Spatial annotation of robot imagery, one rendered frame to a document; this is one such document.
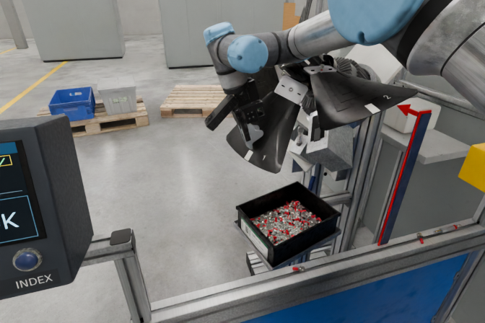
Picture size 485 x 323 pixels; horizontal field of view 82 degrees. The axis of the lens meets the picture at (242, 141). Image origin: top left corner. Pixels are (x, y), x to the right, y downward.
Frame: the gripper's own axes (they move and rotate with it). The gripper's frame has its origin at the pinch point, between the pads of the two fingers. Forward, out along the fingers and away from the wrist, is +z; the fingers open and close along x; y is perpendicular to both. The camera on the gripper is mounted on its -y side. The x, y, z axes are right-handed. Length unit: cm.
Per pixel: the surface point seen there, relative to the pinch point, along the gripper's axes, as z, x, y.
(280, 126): -2.0, 0.0, 11.4
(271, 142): 1.1, -1.5, 7.1
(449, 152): 33, -8, 70
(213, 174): 96, 128, -19
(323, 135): 0.1, -10.0, 20.1
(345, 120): -12.5, -24.8, 18.3
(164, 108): 75, 271, -48
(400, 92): -12.8, -23.9, 32.8
